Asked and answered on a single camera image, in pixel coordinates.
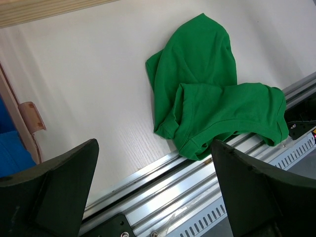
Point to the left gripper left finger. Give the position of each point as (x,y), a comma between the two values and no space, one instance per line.
(49,199)

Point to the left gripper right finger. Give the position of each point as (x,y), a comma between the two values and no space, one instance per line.
(262,200)

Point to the blue tank top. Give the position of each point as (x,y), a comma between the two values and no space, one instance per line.
(13,155)

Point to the green tank top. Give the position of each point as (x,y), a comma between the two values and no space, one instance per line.
(198,99)

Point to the pink translucent plastic basket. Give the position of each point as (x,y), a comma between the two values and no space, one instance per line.
(25,117)

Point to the wooden clothes rack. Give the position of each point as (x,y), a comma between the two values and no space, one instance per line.
(15,12)

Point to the white slotted cable duct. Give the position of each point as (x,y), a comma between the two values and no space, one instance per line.
(201,203)

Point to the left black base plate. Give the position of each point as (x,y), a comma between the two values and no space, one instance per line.
(108,227)

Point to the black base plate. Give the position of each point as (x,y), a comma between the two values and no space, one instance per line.
(108,227)
(301,117)

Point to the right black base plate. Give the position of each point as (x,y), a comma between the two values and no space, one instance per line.
(301,117)

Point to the aluminium mounting rail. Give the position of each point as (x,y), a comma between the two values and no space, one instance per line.
(177,197)

